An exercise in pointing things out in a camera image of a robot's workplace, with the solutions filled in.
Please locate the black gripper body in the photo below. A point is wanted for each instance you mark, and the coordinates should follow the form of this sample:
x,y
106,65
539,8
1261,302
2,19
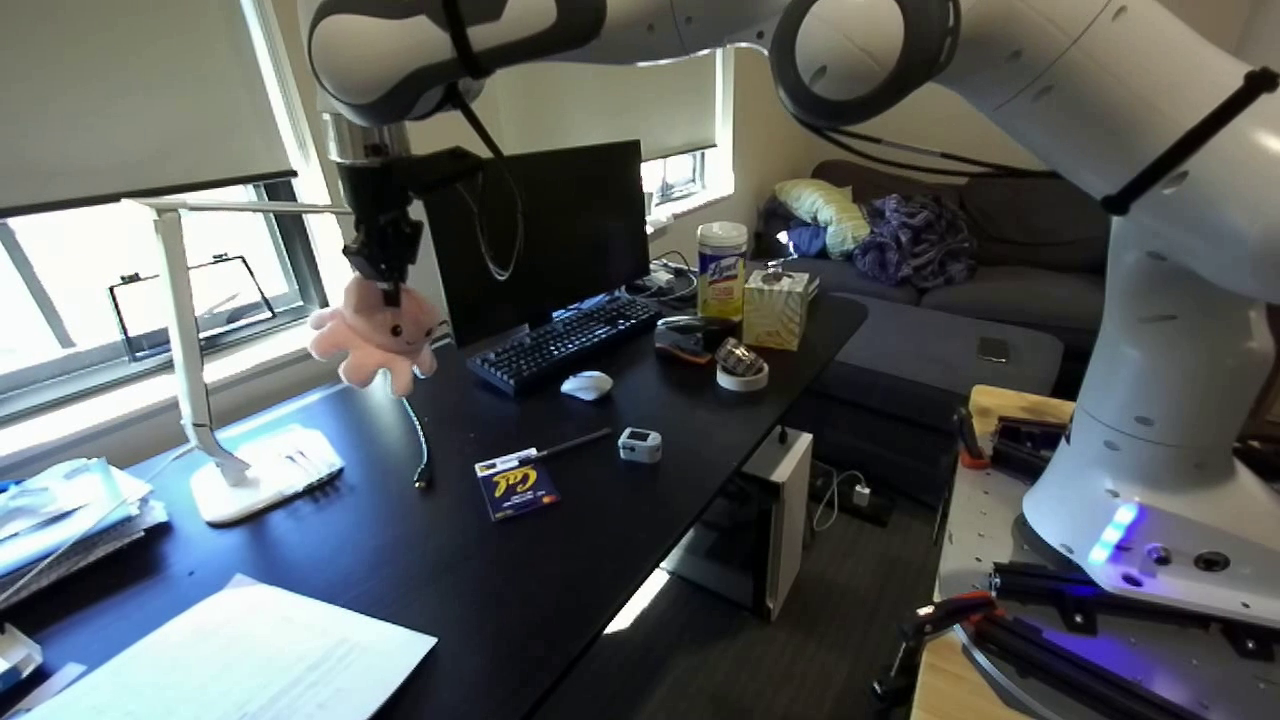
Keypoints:
x,y
381,200

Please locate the pink octopus plushy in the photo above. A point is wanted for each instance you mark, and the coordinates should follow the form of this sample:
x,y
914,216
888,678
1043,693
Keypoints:
x,y
379,343

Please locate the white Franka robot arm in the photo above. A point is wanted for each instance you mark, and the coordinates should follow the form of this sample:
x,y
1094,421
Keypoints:
x,y
1172,335

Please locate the black computer monitor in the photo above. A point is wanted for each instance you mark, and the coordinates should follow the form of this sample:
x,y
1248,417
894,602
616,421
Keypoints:
x,y
563,242

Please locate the black keyboard with blue backlight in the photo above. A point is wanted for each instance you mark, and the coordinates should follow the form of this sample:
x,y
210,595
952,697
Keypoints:
x,y
563,343

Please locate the white computer mouse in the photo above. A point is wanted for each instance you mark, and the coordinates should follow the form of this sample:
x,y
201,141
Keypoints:
x,y
585,387

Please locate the white desk lamp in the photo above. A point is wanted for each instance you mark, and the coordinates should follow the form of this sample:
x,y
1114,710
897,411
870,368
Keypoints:
x,y
266,472

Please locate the blue card pack yellow print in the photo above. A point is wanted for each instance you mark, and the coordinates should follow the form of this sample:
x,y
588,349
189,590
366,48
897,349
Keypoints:
x,y
518,485

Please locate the black pen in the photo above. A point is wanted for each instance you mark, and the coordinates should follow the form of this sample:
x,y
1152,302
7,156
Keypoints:
x,y
573,443

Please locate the narrow white window blind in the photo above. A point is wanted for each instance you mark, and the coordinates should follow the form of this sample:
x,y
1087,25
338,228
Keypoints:
x,y
624,113

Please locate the wide white window blind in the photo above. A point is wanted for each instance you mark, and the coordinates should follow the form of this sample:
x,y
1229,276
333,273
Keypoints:
x,y
135,92

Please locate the small black desk gadget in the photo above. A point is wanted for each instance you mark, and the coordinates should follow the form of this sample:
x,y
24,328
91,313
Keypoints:
x,y
682,337

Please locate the small white blue clip device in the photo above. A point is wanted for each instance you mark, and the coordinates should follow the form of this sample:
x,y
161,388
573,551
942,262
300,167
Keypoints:
x,y
639,446

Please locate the wipes canister white lid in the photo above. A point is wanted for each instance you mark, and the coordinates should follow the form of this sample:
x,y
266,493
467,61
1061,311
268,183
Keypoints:
x,y
720,265

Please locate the yellow patterned tissue box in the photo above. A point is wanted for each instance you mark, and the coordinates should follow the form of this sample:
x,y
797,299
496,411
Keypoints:
x,y
777,311

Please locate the stack of papers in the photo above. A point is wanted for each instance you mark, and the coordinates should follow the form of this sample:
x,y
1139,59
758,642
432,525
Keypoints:
x,y
65,520

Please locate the blue cloth bundle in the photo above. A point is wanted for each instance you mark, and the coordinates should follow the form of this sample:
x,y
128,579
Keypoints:
x,y
797,239

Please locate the large white paper sheet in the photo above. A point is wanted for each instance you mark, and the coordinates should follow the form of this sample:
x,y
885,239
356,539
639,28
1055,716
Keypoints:
x,y
241,662

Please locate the light green pillow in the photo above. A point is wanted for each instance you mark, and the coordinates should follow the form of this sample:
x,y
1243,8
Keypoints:
x,y
827,213

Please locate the silver computer tower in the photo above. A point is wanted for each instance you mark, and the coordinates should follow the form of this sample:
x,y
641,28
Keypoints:
x,y
764,525

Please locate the purple blanket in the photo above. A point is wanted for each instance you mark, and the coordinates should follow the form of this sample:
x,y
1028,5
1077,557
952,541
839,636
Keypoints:
x,y
914,242

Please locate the dark grey sofa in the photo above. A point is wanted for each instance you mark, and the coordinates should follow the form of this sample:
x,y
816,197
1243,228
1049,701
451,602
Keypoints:
x,y
962,343

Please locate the wooden board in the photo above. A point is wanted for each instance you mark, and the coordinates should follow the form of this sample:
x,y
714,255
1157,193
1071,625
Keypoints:
x,y
1020,400

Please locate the red black clamp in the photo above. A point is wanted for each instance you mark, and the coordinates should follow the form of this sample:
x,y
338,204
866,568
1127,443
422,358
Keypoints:
x,y
933,621

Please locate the black metal rail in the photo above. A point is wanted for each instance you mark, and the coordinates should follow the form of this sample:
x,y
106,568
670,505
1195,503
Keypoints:
x,y
1081,674

